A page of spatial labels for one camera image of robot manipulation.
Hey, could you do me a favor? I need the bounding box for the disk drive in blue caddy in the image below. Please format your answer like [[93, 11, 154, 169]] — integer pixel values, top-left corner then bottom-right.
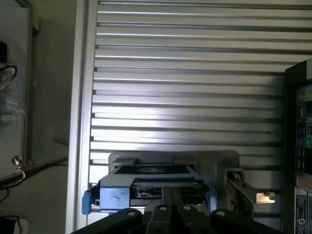
[[82, 164, 218, 215]]

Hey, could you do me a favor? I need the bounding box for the grey parts rack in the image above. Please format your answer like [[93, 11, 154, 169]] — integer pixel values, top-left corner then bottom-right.
[[108, 149, 245, 213]]

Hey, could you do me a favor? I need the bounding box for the white label on case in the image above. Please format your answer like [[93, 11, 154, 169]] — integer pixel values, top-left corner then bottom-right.
[[294, 187, 312, 234]]

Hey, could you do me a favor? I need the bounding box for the white rounded object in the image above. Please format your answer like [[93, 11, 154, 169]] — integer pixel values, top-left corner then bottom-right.
[[14, 216, 33, 234]]

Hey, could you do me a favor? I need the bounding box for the dark metal rod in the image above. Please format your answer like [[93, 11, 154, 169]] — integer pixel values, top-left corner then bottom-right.
[[0, 157, 69, 189]]

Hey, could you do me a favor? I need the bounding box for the black control panel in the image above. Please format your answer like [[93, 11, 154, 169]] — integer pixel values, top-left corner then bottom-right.
[[282, 56, 312, 234]]

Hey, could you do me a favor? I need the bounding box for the motherboard rear port panel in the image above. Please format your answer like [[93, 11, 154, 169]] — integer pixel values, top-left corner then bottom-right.
[[294, 87, 312, 176]]

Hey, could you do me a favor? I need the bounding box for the silver round knob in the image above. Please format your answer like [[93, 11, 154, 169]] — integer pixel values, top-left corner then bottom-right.
[[11, 155, 24, 169]]

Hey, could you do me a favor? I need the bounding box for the small black box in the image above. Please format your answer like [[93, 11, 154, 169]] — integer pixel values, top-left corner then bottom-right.
[[0, 41, 8, 63]]

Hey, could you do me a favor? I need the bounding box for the metal latch bracket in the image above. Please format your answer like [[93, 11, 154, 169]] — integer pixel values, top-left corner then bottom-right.
[[224, 167, 276, 220]]

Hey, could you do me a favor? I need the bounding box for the aluminium table frame rail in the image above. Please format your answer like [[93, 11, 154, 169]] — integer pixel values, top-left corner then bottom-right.
[[65, 0, 98, 234]]

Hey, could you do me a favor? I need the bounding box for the grey metal frame post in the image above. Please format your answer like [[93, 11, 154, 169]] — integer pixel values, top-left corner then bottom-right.
[[22, 0, 41, 164]]

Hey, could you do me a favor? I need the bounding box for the black cable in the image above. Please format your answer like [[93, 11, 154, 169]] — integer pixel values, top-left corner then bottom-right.
[[0, 63, 18, 79]]

